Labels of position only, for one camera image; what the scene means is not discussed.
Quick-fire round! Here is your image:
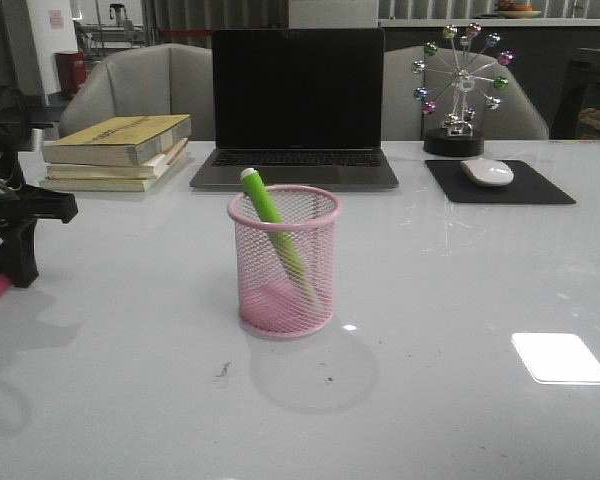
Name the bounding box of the middle white book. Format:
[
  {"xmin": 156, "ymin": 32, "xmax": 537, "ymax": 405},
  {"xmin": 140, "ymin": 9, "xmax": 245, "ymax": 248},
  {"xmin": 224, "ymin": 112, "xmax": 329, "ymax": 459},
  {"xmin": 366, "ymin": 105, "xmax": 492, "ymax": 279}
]
[{"xmin": 47, "ymin": 138, "xmax": 188, "ymax": 179}]

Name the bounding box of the top yellow book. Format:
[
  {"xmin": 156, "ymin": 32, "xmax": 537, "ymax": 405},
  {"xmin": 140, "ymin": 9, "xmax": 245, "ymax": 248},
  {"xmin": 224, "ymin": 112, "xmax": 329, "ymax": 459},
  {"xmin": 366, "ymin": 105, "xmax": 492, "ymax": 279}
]
[{"xmin": 43, "ymin": 114, "xmax": 191, "ymax": 166}]

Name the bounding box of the red bin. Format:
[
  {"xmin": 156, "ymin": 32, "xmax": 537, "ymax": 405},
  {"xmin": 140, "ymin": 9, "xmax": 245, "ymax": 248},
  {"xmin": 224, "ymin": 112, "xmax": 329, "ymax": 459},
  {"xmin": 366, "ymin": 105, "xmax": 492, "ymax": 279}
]
[{"xmin": 55, "ymin": 51, "xmax": 87, "ymax": 100}]

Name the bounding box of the left grey armchair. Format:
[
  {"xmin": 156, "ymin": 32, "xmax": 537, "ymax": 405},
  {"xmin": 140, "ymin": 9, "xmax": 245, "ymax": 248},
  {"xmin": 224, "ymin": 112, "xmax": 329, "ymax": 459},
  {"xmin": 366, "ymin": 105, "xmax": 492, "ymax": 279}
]
[{"xmin": 59, "ymin": 43, "xmax": 216, "ymax": 141}]

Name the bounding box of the bottom pale book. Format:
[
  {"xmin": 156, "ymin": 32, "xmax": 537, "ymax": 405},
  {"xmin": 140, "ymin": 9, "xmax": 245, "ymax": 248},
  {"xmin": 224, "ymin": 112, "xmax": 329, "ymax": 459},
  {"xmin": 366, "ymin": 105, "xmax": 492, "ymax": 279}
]
[{"xmin": 38, "ymin": 150, "xmax": 190, "ymax": 192}]

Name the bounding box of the green highlighter pen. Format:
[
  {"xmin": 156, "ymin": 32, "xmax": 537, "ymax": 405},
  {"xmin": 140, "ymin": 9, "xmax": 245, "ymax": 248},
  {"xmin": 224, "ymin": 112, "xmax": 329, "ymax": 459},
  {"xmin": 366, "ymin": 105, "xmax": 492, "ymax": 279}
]
[{"xmin": 240, "ymin": 167, "xmax": 318, "ymax": 304}]

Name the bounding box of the black mouse pad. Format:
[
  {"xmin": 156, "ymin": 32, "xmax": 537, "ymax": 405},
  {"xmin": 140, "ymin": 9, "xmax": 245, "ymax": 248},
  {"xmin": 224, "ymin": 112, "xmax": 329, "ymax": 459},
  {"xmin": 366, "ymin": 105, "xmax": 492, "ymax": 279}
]
[{"xmin": 425, "ymin": 160, "xmax": 576, "ymax": 205}]

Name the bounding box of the white computer mouse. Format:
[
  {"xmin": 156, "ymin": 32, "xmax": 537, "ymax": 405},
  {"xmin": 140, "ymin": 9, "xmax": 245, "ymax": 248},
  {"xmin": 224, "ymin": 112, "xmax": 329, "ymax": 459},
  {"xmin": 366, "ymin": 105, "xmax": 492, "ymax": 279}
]
[{"xmin": 460, "ymin": 158, "xmax": 514, "ymax": 187}]

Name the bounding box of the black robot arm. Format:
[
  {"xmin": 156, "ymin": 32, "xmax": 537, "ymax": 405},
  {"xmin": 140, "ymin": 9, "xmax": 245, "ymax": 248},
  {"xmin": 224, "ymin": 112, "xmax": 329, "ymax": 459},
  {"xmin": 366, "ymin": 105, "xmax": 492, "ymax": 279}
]
[{"xmin": 0, "ymin": 85, "xmax": 78, "ymax": 288}]

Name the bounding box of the grey laptop computer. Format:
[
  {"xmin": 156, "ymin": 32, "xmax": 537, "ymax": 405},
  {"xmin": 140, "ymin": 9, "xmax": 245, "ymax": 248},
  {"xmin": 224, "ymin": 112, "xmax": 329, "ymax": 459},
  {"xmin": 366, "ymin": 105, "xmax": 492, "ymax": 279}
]
[{"xmin": 190, "ymin": 27, "xmax": 398, "ymax": 191}]

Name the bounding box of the right grey armchair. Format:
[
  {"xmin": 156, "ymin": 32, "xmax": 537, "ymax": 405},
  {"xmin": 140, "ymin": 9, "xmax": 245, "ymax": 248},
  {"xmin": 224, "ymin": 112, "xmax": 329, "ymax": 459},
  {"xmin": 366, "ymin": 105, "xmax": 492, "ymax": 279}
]
[{"xmin": 381, "ymin": 46, "xmax": 549, "ymax": 141}]

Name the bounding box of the grey armchair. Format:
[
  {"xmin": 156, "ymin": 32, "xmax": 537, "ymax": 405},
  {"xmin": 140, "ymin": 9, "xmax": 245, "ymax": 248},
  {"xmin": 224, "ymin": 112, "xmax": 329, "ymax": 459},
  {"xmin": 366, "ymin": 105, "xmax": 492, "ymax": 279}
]
[
  {"xmin": 381, "ymin": 46, "xmax": 549, "ymax": 141},
  {"xmin": 59, "ymin": 43, "xmax": 216, "ymax": 141}
]

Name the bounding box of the fruit bowl on counter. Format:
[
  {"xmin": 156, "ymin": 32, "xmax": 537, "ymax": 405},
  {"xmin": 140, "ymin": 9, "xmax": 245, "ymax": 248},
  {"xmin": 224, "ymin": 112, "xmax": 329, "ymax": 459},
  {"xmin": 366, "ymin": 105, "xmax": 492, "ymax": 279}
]
[{"xmin": 494, "ymin": 0, "xmax": 541, "ymax": 19}]

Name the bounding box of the pink mesh pen holder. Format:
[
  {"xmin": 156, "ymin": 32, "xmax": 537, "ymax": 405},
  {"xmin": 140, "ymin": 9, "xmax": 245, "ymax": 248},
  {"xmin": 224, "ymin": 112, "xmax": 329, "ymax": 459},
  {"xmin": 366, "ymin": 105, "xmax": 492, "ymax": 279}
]
[{"xmin": 227, "ymin": 185, "xmax": 342, "ymax": 338}]

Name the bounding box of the ferris wheel desk ornament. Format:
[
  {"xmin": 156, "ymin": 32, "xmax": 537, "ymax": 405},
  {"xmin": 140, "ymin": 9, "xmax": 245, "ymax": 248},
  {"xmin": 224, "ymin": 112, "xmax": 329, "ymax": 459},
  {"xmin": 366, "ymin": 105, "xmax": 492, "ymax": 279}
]
[{"xmin": 411, "ymin": 22, "xmax": 514, "ymax": 158}]

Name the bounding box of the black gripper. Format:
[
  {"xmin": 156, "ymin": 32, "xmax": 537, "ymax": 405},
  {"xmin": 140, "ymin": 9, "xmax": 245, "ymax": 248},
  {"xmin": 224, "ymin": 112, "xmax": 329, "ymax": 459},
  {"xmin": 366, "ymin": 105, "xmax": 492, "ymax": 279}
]
[{"xmin": 0, "ymin": 169, "xmax": 78, "ymax": 288}]

